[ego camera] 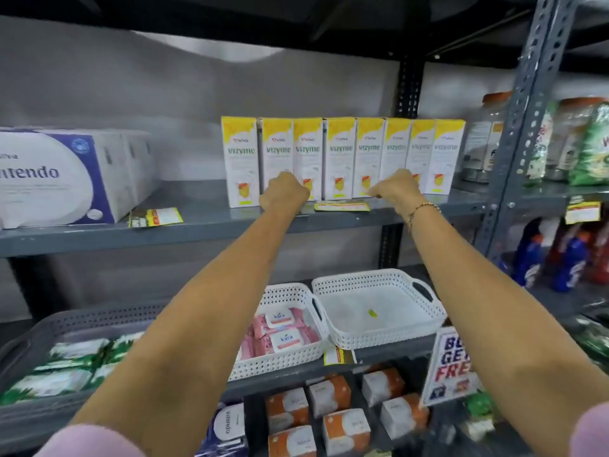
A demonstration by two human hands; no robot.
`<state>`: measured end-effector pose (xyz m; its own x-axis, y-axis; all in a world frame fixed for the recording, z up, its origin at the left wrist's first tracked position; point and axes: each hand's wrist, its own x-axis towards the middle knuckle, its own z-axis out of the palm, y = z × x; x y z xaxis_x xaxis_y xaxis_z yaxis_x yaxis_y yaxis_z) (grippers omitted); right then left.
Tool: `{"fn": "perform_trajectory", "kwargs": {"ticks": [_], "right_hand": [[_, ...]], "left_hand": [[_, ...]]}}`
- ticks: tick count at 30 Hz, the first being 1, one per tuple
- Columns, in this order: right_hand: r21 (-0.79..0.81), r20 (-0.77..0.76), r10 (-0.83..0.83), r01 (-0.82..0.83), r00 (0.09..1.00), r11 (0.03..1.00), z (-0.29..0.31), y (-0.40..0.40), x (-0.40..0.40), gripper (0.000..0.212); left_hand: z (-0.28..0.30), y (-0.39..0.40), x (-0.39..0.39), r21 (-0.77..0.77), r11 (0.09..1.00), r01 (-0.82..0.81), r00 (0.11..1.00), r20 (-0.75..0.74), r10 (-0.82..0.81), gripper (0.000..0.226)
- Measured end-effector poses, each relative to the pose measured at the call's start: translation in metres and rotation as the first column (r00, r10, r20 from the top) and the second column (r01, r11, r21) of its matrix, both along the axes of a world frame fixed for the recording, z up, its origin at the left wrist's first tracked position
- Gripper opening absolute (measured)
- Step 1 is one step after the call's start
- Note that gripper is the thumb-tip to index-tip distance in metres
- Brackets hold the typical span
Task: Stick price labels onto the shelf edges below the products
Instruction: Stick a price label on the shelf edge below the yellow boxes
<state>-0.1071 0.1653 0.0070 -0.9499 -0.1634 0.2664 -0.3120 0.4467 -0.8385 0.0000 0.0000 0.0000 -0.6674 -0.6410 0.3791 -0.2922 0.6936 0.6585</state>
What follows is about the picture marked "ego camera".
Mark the person's right hand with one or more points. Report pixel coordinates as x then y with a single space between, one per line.
399 190

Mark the person's left hand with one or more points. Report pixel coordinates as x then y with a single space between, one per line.
284 195

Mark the yellow price tag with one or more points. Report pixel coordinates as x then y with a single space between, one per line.
340 206
583 214
162 216
333 356

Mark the grey metal shelf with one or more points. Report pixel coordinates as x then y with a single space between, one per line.
547 198
214 228

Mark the person's left forearm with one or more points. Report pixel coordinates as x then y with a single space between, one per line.
190 352

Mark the person's right forearm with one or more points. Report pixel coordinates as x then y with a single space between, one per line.
499 328

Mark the person's pink shirt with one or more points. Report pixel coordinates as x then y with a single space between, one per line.
81 442

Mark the row of yellow white boxes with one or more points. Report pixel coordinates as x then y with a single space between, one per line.
340 157

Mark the white plastic basket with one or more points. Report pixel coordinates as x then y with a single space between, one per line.
361 280
285 366

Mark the pink wipes packet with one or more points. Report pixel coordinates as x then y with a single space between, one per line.
247 349
280 319
285 340

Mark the large white purple box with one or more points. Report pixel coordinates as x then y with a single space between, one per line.
47 176
139 171
153 161

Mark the green white detergent packet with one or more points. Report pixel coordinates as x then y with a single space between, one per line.
540 147
592 157

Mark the white promotional sign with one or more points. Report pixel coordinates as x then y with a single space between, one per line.
449 366

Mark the red cleaner bottle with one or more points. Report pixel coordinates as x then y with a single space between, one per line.
600 256

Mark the green white pouch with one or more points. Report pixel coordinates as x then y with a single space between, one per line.
592 340
478 414

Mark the stack of blue white boxes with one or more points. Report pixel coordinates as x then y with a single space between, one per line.
226 428

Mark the stack of orange white boxes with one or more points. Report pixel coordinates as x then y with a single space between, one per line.
340 430

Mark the grey plastic basket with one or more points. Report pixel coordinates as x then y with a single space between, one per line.
38 414

